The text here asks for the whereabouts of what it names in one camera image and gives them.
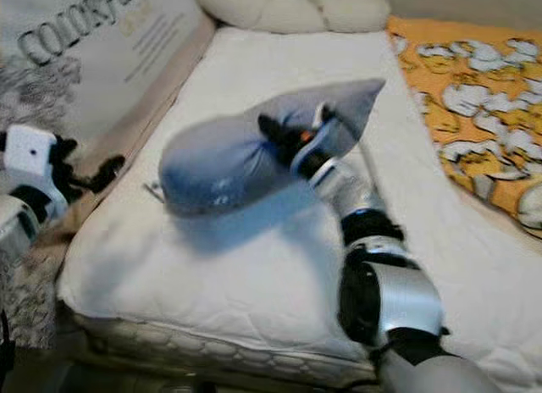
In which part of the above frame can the cream pillow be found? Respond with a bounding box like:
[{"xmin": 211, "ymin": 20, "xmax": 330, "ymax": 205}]
[
  {"xmin": 195, "ymin": 0, "xmax": 324, "ymax": 35},
  {"xmin": 305, "ymin": 0, "xmax": 391, "ymax": 34}
]

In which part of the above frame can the white quilted mattress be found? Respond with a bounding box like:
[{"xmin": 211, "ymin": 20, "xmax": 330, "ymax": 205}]
[{"xmin": 55, "ymin": 27, "xmax": 542, "ymax": 390}]

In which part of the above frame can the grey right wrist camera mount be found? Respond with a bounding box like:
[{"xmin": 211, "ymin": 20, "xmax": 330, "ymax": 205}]
[{"xmin": 292, "ymin": 103, "xmax": 362, "ymax": 175}]

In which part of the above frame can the yellow cartoon egg blanket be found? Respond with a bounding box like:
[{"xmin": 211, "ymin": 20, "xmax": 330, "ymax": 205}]
[{"xmin": 388, "ymin": 16, "xmax": 542, "ymax": 238}]

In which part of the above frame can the grey printed bedsheet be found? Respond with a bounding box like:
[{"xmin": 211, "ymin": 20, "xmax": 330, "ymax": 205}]
[{"xmin": 0, "ymin": 0, "xmax": 209, "ymax": 351}]

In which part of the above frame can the grey pillow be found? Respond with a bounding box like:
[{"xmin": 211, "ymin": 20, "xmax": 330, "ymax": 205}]
[{"xmin": 158, "ymin": 78, "xmax": 387, "ymax": 216}]

